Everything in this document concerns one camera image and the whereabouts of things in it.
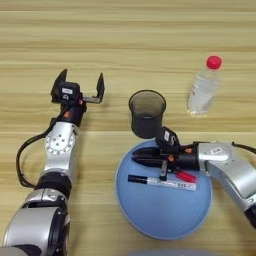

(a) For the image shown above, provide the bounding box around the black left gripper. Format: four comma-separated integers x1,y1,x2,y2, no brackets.
50,68,106,128

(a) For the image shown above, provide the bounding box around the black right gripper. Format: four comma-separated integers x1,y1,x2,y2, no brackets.
130,144,201,182

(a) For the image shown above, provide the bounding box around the white marker with black cap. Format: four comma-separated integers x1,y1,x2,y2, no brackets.
127,174,198,192

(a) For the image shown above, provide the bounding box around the clear bottle with red cap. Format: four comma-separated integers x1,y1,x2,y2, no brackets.
186,55,224,118

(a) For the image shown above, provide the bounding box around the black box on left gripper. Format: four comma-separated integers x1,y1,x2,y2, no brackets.
57,82,82,103

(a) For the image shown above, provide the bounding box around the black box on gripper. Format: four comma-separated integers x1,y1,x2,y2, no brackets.
154,126,181,155
57,82,82,103

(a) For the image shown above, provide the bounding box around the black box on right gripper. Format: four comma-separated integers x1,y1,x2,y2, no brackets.
154,126,181,155

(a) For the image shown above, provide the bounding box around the black mesh pen cup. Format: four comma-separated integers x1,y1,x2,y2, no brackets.
128,89,167,140

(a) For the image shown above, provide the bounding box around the blue round plate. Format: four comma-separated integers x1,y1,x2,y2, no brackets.
115,139,213,241

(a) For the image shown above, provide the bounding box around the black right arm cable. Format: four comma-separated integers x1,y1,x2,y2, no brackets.
230,141,256,155

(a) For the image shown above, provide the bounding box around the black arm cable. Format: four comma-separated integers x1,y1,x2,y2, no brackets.
15,111,69,189
230,141,256,155

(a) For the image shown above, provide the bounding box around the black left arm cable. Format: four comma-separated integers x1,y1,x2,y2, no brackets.
15,111,69,189

